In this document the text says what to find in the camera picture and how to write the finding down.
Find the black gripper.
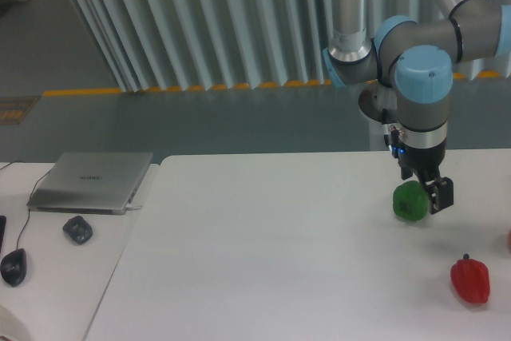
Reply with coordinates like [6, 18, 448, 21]
[398, 144, 454, 214]

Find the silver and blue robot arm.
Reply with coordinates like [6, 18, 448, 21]
[323, 0, 510, 214]

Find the round silver robot base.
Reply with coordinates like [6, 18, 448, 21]
[358, 81, 398, 124]

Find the green bell pepper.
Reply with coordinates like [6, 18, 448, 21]
[392, 180, 430, 222]

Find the red bell pepper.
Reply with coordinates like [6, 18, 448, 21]
[450, 253, 490, 304]

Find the silver closed laptop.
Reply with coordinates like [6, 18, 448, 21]
[26, 152, 153, 214]

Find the black earbuds case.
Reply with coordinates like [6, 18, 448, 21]
[62, 216, 93, 245]

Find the black computer mouse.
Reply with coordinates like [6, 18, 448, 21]
[1, 248, 27, 287]

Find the black keyboard edge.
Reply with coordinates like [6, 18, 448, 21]
[0, 215, 6, 252]

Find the white object at bottom left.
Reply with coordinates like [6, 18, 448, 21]
[0, 305, 31, 341]

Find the robot base cable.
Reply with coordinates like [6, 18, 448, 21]
[381, 107, 396, 154]

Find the black mouse cable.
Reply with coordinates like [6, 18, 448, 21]
[0, 161, 54, 252]

